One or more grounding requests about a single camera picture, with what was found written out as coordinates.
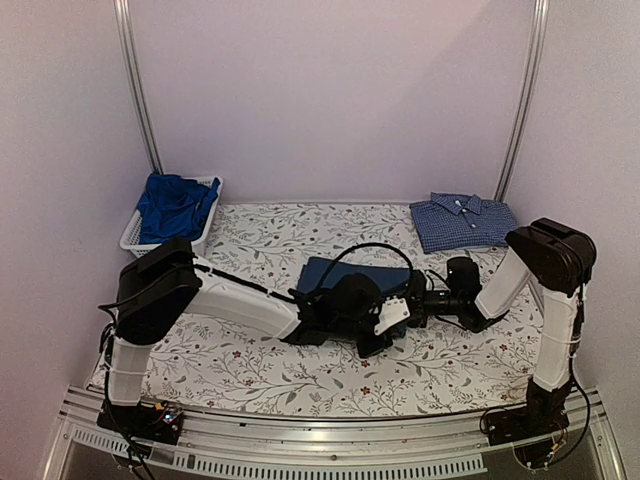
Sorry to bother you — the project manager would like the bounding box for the dark teal t-shirt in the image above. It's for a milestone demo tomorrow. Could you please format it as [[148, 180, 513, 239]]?
[[297, 255, 416, 341]]

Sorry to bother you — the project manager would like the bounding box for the bright blue garment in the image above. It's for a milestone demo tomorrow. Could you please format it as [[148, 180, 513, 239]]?
[[136, 173, 221, 244]]

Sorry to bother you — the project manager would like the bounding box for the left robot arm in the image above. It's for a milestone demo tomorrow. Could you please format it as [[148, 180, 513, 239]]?
[[99, 237, 410, 434]]

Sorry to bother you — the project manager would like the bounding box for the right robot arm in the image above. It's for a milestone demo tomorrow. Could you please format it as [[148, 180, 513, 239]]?
[[408, 218, 596, 442]]

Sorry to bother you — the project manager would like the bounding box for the white plastic laundry basket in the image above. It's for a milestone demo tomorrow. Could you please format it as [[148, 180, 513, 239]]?
[[118, 174, 225, 261]]

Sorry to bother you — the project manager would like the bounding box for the folded blue checkered shirt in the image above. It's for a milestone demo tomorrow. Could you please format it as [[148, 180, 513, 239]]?
[[410, 192, 518, 253]]

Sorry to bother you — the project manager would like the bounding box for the floral patterned table mat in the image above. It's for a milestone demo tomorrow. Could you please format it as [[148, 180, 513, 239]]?
[[141, 204, 541, 418]]

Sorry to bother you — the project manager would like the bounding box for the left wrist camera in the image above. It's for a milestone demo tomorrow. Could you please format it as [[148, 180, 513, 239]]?
[[374, 297, 411, 336]]

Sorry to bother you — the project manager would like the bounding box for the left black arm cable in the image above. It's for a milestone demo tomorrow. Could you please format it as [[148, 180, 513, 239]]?
[[312, 241, 416, 301]]

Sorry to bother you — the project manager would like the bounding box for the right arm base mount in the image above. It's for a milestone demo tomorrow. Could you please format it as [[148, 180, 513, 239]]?
[[479, 402, 569, 446]]

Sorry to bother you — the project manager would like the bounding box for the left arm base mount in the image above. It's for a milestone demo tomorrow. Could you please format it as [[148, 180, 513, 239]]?
[[97, 401, 184, 445]]

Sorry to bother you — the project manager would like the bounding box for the right aluminium frame post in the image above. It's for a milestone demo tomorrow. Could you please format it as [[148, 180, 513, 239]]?
[[494, 0, 550, 202]]

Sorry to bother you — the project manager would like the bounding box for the aluminium frame post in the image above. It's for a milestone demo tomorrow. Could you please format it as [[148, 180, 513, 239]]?
[[113, 0, 164, 174], [494, 0, 550, 202]]

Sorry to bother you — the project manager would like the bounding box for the left aluminium frame post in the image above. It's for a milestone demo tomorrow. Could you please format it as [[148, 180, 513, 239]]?
[[113, 0, 164, 174]]

